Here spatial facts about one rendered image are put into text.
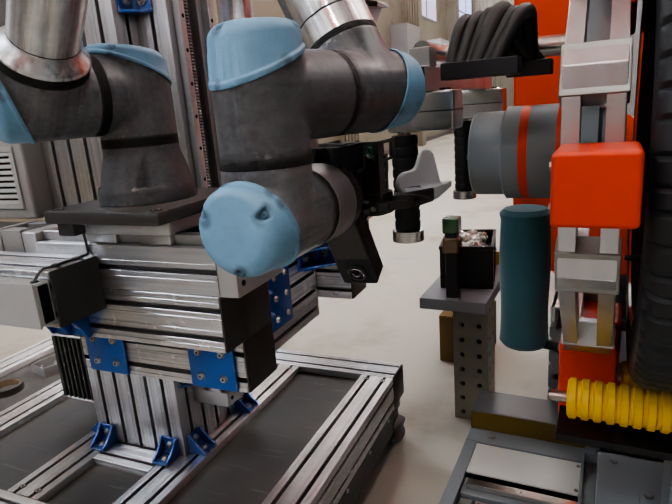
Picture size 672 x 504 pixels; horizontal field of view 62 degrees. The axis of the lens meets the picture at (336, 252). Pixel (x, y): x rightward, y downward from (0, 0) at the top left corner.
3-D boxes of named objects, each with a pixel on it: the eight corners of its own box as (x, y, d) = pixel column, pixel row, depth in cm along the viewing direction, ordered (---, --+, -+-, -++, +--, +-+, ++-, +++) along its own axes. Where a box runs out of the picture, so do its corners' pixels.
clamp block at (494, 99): (502, 116, 99) (502, 85, 98) (451, 119, 103) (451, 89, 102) (506, 115, 103) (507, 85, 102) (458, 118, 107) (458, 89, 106)
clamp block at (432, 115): (454, 130, 70) (453, 86, 68) (386, 133, 74) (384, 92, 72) (463, 127, 74) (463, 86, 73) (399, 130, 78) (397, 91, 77)
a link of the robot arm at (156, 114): (193, 132, 87) (180, 40, 84) (110, 140, 78) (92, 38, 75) (156, 133, 96) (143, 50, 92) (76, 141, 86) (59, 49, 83)
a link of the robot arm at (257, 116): (290, 33, 50) (300, 155, 53) (180, 28, 43) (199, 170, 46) (353, 19, 45) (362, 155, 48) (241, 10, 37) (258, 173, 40)
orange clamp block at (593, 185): (637, 210, 56) (641, 230, 49) (554, 209, 60) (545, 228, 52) (642, 140, 55) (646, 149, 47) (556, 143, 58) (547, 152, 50)
